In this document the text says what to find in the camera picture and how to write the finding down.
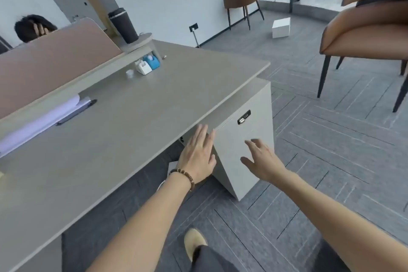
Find blue tape dispenser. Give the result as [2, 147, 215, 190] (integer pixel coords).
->
[143, 53, 161, 70]

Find white paper sheets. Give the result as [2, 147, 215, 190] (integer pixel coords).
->
[0, 95, 91, 155]

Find brown desk divider panel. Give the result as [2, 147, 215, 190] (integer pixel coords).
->
[0, 17, 127, 120]

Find black cabinet lock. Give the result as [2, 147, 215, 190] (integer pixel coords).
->
[237, 110, 252, 125]

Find grey desk cabinet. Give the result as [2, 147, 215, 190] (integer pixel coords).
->
[213, 77, 275, 201]

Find person's right hand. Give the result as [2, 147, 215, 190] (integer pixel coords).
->
[240, 139, 288, 184]

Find white cardboard box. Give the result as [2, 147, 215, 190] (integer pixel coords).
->
[272, 17, 291, 39]

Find white box under desk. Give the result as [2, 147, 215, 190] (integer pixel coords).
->
[167, 160, 180, 180]

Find person's left forearm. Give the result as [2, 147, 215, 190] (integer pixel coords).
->
[85, 173, 193, 272]

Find beige shoe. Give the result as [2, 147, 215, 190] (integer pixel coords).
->
[184, 228, 208, 263]

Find person's left hand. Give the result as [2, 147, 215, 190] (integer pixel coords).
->
[177, 123, 218, 185]

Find white tape dispenser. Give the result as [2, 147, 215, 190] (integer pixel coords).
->
[135, 59, 153, 75]

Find wooden door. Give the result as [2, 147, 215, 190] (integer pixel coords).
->
[73, 0, 108, 32]

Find brown bead bracelet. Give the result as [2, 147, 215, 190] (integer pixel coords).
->
[169, 168, 196, 192]

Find dark trouser leg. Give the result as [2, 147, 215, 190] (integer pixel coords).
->
[191, 244, 240, 272]

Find black travel tumbler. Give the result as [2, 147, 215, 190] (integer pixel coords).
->
[108, 8, 139, 45]

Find person's right forearm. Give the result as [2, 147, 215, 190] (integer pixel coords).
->
[271, 168, 408, 272]

